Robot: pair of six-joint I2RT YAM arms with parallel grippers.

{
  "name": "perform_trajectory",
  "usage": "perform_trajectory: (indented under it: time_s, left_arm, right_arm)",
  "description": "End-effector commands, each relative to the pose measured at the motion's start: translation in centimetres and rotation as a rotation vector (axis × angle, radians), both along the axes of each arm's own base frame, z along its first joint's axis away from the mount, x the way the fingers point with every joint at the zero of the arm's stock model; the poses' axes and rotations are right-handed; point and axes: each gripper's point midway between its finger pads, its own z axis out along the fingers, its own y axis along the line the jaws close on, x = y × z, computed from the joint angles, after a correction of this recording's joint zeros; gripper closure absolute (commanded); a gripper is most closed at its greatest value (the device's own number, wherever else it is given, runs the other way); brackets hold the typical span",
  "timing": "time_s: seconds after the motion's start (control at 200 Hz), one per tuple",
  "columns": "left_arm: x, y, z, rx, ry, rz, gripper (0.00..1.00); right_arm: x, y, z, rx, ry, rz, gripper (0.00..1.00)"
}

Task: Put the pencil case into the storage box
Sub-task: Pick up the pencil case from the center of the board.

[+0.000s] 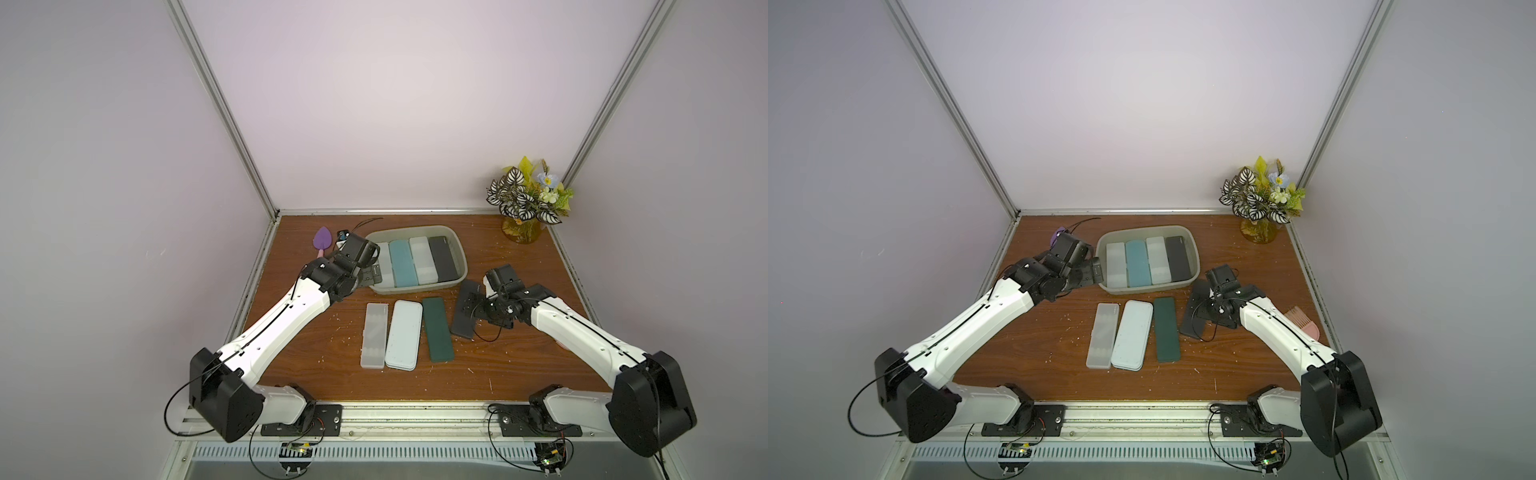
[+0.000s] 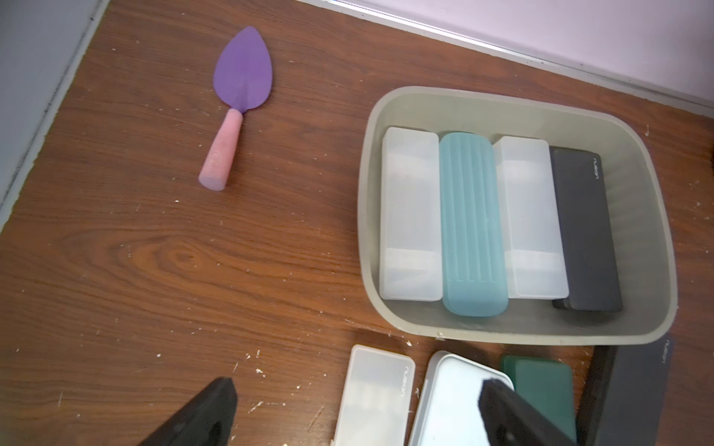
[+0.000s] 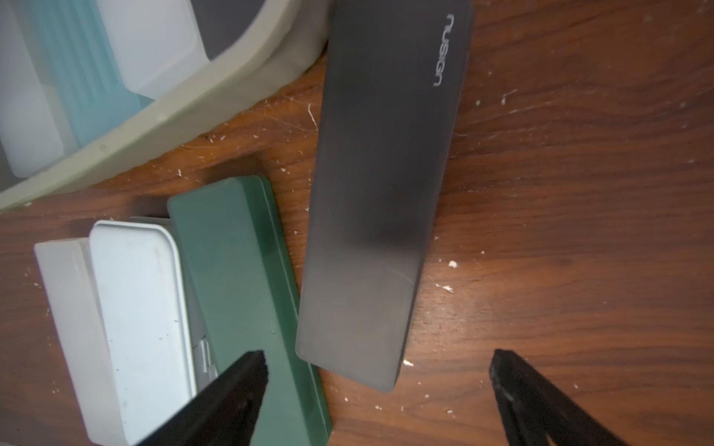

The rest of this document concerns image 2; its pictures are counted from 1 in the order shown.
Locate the purple trowel pink handle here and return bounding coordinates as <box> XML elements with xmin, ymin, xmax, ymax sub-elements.
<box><xmin>198</xmin><ymin>26</ymin><xmax>273</xmax><ymax>191</ymax></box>

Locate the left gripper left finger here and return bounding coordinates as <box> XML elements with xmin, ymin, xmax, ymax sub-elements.
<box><xmin>139</xmin><ymin>377</ymin><xmax>238</xmax><ymax>446</ymax></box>

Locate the dark grey pencil case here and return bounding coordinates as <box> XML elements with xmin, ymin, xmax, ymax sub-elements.
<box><xmin>576</xmin><ymin>334</ymin><xmax>675</xmax><ymax>445</ymax></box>
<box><xmin>550</xmin><ymin>147</ymin><xmax>623</xmax><ymax>313</ymax></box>

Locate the grey-green plastic storage box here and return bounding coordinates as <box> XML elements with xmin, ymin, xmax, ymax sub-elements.
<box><xmin>357</xmin><ymin>87</ymin><xmax>678</xmax><ymax>346</ymax></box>

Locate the teal ribbed pencil case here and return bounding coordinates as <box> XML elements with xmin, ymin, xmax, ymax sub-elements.
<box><xmin>439</xmin><ymin>132</ymin><xmax>509</xmax><ymax>318</ymax></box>

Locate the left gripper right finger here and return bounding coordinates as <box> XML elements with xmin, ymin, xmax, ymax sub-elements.
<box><xmin>479</xmin><ymin>379</ymin><xmax>575</xmax><ymax>446</ymax></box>

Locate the pale blue white pencil case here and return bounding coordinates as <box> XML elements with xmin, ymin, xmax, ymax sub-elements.
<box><xmin>409</xmin><ymin>350</ymin><xmax>514</xmax><ymax>445</ymax></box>

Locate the dark green pencil case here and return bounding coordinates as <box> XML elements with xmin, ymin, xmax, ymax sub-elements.
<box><xmin>501</xmin><ymin>355</ymin><xmax>576</xmax><ymax>442</ymax></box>

